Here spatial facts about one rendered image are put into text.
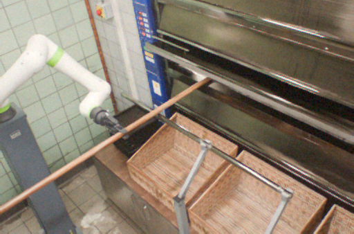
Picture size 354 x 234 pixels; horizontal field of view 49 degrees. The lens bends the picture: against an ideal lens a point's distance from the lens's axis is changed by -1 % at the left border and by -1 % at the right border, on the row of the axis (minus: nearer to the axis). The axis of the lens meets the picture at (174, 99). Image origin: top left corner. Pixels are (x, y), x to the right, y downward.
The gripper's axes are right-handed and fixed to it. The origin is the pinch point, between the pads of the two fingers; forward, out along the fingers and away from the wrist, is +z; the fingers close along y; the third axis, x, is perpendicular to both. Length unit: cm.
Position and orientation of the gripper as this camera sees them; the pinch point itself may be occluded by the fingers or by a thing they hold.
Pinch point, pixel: (122, 132)
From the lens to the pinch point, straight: 208.8
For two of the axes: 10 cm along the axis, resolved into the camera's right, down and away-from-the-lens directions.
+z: 6.6, 3.6, -6.6
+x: -7.4, 4.6, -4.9
